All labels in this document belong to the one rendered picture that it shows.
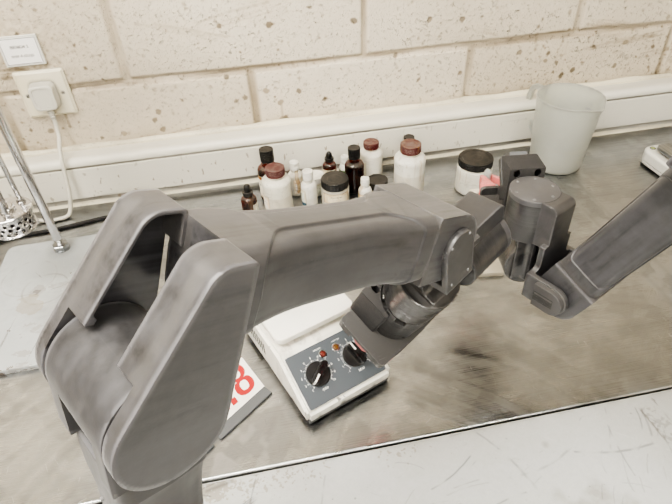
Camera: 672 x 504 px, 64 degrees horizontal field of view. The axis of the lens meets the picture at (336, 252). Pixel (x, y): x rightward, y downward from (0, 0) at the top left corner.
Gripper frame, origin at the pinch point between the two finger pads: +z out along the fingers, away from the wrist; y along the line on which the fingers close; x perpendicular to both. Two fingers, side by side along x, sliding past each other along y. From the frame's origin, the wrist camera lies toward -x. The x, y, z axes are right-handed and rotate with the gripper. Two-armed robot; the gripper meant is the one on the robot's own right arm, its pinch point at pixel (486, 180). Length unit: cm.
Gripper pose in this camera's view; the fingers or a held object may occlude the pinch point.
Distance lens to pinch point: 85.2
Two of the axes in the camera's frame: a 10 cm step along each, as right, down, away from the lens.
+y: -10.0, 0.6, 0.0
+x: 0.5, 7.7, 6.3
